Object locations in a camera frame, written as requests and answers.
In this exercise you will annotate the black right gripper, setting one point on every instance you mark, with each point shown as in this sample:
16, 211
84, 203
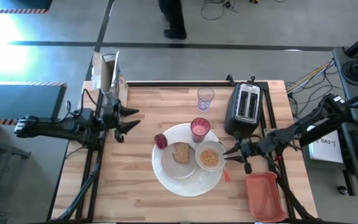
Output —
251, 149

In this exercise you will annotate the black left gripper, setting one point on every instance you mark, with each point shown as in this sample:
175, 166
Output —
110, 119

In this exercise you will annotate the white ceramic bowl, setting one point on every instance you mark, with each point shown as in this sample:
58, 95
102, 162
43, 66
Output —
199, 146

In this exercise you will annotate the pink glass tumbler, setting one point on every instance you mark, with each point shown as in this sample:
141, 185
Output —
200, 129

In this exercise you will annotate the blue cereal box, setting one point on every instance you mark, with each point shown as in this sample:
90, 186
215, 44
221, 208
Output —
107, 71

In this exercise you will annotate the brown bread slice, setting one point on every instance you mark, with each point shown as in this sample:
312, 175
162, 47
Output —
181, 152

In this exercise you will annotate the white round woven placemat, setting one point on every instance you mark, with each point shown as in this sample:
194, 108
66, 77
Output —
182, 186

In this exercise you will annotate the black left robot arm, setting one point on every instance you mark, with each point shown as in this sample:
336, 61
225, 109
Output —
51, 126

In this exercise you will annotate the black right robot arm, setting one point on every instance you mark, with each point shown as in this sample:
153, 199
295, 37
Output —
284, 135

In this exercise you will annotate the golden cereal flakes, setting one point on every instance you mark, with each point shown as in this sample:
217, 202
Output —
209, 158

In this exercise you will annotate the orange plastic tray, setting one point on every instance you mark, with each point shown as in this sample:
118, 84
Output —
264, 196

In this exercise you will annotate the black toaster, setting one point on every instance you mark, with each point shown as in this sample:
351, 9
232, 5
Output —
244, 105

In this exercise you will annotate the beige round plate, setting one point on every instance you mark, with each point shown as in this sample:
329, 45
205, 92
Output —
176, 168

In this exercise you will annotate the clear glass tumbler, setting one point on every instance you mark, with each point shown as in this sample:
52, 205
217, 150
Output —
205, 99

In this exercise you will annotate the black diagonal stand bar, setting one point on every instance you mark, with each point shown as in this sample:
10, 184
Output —
328, 130

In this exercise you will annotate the yellow black hazard tape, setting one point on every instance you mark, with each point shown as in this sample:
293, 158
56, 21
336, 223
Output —
23, 83
11, 11

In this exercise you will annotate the small black floor object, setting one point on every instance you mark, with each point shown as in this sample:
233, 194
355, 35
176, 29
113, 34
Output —
342, 190

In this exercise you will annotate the dark side platform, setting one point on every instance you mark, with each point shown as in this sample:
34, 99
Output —
17, 102

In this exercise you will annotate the dark grey computer desk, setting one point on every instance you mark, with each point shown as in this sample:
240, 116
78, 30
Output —
340, 62

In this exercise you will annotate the black metal rig frame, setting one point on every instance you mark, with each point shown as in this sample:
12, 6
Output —
166, 83

